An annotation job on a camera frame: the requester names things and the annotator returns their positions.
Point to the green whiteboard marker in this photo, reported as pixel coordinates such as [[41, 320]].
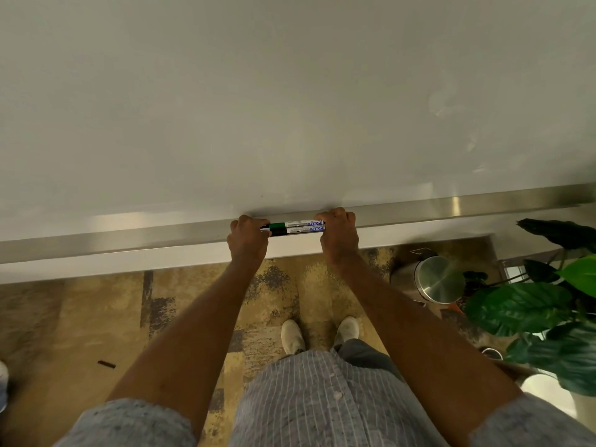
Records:
[[293, 224]]

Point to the striped grey shirt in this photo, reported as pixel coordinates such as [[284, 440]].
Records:
[[326, 405]]

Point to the person's white shoe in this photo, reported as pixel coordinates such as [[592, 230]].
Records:
[[292, 337], [347, 329]]

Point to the person's right white shoe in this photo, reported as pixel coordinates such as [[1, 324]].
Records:
[[347, 329]]

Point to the person's right forearm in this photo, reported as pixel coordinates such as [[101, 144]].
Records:
[[419, 339]]

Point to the person's right hand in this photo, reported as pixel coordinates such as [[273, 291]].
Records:
[[339, 237]]

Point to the metal whiteboard tray ledge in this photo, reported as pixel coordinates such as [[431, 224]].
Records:
[[139, 237]]

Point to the black whiteboard marker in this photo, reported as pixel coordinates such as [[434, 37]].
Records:
[[295, 231]]

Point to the person's left hand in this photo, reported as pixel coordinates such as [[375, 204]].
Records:
[[246, 242]]

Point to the person's left forearm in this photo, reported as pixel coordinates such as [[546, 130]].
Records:
[[186, 339]]

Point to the white whiteboard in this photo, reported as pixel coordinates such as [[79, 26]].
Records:
[[279, 97]]

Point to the person's right fingers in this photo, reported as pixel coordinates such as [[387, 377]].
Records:
[[333, 214]]

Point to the person's left fingers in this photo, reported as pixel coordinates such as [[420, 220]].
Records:
[[249, 222]]

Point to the green leafy potted plant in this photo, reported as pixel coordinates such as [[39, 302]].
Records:
[[540, 307]]

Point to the person's left white shoe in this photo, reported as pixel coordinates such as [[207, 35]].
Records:
[[292, 337]]

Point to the stainless steel trash can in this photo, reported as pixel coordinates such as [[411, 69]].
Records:
[[433, 278]]

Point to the grey trousers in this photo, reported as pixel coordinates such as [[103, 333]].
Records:
[[368, 356]]

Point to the small black marker cap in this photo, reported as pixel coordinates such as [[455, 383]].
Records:
[[106, 364]]

